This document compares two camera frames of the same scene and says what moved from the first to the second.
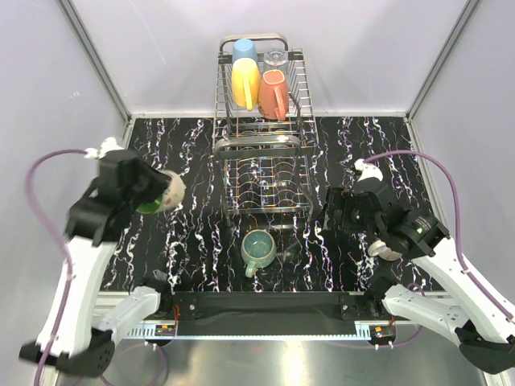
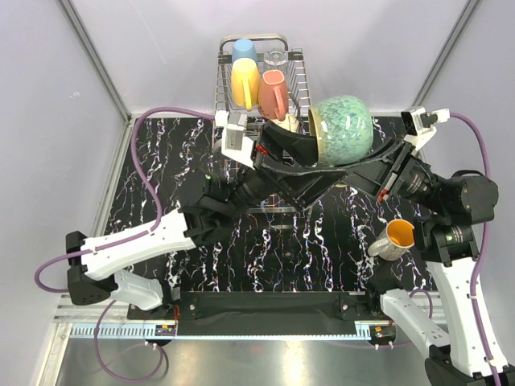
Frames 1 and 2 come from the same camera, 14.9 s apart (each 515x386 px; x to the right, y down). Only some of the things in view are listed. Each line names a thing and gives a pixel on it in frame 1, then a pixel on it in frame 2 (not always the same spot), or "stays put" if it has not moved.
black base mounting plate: x=276 y=306 stays put
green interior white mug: x=170 y=198 to x=290 y=123
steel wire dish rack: x=265 y=137 stays put
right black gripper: x=339 y=199 to x=385 y=176
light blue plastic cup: x=244 y=48 stays put
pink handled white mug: x=273 y=95 stays put
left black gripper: x=159 y=181 to x=306 y=186
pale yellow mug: x=245 y=82 stays put
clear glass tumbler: x=275 y=59 stays put
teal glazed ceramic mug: x=257 y=248 to x=343 y=127
